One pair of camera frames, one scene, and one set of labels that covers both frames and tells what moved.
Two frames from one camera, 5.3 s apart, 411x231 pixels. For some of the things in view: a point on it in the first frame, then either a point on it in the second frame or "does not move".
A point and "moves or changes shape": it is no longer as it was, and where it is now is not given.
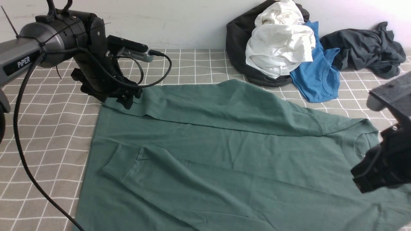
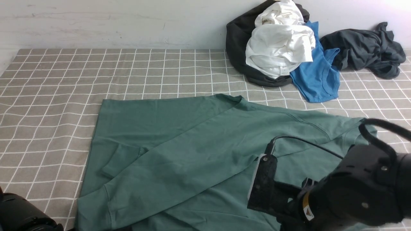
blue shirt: [319, 80] does not move
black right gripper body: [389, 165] to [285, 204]
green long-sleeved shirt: [225, 155] moves or changes shape
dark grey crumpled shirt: [374, 49] does not move
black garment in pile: [239, 31] does not move
